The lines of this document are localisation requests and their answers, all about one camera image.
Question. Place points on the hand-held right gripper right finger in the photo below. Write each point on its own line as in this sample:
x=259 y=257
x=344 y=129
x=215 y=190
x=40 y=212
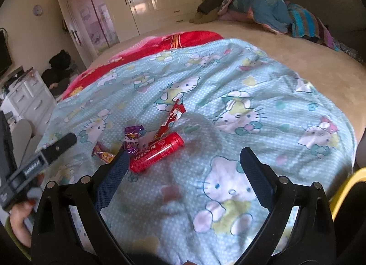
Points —
x=257 y=176

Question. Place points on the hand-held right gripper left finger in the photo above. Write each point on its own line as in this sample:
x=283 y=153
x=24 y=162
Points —
x=114 y=173

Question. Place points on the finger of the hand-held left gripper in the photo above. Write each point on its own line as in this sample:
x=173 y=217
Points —
x=58 y=147

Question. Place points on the orange and purple snack wrapper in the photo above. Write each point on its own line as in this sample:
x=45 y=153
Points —
x=104 y=156

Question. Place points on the purple foil candy wrapper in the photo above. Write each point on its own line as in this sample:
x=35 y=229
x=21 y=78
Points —
x=133 y=136

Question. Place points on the red cylindrical can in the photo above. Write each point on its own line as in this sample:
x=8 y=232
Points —
x=157 y=152

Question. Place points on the red and white wrapper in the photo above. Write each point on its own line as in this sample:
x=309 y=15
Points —
x=171 y=116

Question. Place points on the yellow-rimmed bin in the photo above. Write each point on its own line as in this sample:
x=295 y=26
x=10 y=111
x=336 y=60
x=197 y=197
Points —
x=346 y=187

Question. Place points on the person's left forearm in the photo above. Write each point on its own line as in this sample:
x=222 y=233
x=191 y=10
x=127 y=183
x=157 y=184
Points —
x=17 y=253

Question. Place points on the person's left hand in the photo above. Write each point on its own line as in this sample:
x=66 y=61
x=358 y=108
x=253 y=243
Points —
x=21 y=222

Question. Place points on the white dresser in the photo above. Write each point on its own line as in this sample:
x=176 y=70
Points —
x=31 y=99

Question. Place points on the cat-print light blue blanket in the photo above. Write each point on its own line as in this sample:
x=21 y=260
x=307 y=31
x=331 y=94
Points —
x=228 y=82

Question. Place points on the black television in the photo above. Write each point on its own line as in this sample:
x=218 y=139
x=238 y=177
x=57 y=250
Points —
x=4 y=53

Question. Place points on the beige bed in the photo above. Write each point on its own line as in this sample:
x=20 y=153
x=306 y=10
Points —
x=286 y=50

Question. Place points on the pink printed sliding door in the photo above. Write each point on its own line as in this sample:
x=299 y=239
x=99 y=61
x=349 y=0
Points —
x=94 y=19

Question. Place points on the red blanket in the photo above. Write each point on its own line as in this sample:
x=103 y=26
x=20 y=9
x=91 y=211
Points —
x=194 y=37

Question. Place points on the striped colourful cloth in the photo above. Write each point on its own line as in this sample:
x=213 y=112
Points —
x=303 y=21

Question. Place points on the floral teal quilt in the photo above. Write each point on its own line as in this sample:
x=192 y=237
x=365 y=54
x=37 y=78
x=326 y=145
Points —
x=257 y=4

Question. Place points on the dark brown cloth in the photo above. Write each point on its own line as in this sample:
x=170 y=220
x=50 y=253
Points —
x=208 y=7

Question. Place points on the round wall clock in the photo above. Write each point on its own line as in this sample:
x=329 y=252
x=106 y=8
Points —
x=37 y=10

